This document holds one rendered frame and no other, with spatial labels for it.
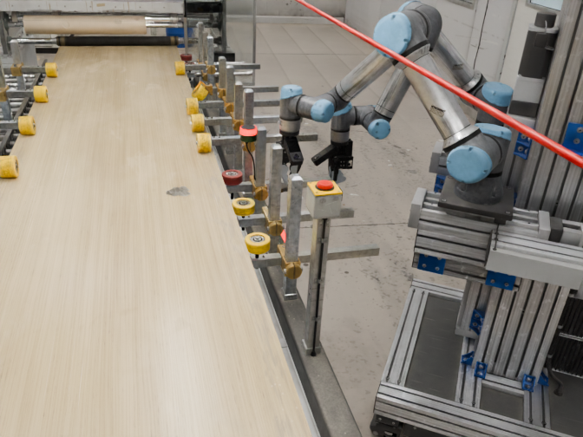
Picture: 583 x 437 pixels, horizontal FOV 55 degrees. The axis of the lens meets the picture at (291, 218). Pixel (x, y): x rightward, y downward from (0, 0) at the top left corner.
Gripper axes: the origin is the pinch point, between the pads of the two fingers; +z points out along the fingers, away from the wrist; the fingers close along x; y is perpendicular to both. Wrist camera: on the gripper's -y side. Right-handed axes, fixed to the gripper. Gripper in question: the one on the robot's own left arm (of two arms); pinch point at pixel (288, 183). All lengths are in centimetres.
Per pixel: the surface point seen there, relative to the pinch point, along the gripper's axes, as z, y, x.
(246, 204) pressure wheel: 2.9, -8.4, 17.0
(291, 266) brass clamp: 8.7, -40.9, 8.7
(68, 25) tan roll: -12, 243, 94
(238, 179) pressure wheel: 3.5, 13.8, 16.3
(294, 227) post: -3.7, -38.4, 7.8
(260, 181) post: 4.1, 11.6, 7.9
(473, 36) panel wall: 17, 351, -285
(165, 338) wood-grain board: 3, -74, 49
